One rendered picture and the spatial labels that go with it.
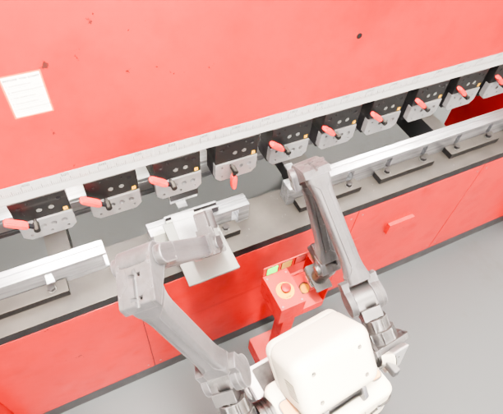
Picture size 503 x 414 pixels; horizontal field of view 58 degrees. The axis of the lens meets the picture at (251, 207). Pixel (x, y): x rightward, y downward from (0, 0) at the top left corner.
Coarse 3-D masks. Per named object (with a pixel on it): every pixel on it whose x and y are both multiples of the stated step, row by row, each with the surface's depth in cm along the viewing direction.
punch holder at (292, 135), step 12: (264, 132) 153; (276, 132) 148; (288, 132) 151; (300, 132) 153; (264, 144) 157; (288, 144) 155; (300, 144) 158; (264, 156) 161; (276, 156) 157; (288, 156) 161
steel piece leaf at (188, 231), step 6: (174, 222) 163; (180, 222) 163; (186, 222) 163; (192, 222) 163; (180, 228) 161; (186, 228) 161; (192, 228) 161; (180, 234) 160; (186, 234) 160; (192, 234) 160
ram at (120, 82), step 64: (0, 0) 84; (64, 0) 89; (128, 0) 95; (192, 0) 101; (256, 0) 108; (320, 0) 117; (384, 0) 126; (448, 0) 138; (0, 64) 93; (64, 64) 99; (128, 64) 106; (192, 64) 114; (256, 64) 123; (320, 64) 134; (384, 64) 147; (448, 64) 163; (0, 128) 104; (64, 128) 111; (128, 128) 120; (192, 128) 130; (256, 128) 142
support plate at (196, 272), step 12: (168, 228) 161; (168, 240) 159; (228, 252) 157; (180, 264) 152; (192, 264) 153; (204, 264) 153; (216, 264) 153; (228, 264) 154; (192, 276) 150; (204, 276) 150; (216, 276) 151
